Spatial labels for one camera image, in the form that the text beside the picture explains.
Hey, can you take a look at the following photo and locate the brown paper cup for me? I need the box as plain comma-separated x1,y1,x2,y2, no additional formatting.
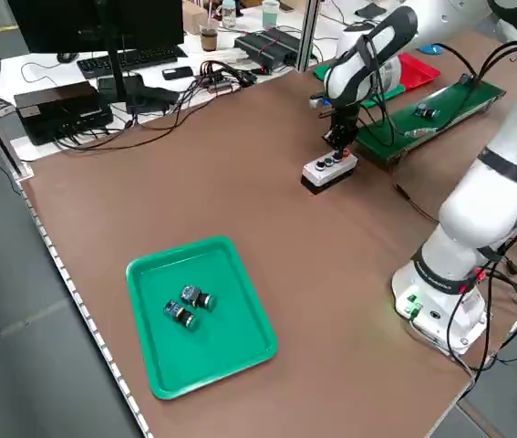
199,23,221,51

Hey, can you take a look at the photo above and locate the aluminium frame post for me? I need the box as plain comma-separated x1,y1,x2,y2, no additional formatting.
296,0,321,74

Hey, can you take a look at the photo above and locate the black keyboard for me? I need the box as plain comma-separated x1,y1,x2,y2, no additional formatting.
77,44,190,78

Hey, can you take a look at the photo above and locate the red plastic tray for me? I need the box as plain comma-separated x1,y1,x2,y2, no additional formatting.
398,52,441,90

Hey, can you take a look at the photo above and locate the black electronics box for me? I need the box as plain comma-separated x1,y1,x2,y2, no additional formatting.
14,81,114,146

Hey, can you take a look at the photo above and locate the cardboard box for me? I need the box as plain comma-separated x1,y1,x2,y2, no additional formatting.
181,0,213,36

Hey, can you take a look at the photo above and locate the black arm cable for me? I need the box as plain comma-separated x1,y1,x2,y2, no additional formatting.
449,236,517,375

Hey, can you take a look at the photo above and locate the aluminium frame rail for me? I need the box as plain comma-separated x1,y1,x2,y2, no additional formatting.
0,68,36,183

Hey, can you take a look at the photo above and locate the black power adapter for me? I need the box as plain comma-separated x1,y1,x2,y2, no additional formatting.
141,86,181,111

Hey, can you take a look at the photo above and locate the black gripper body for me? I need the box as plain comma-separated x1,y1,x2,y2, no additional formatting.
329,104,362,136

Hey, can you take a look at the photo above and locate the red and black conveyor wire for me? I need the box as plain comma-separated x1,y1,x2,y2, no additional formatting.
394,182,441,224

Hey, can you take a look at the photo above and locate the black computer monitor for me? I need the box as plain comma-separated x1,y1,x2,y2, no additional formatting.
5,0,187,115

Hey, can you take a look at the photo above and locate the grey push-button control box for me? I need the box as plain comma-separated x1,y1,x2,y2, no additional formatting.
302,149,359,197

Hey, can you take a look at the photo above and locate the black power supply unit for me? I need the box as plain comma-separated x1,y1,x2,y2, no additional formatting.
233,26,305,74

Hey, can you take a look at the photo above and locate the green belt conveyor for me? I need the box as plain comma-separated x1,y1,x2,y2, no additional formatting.
353,75,508,172

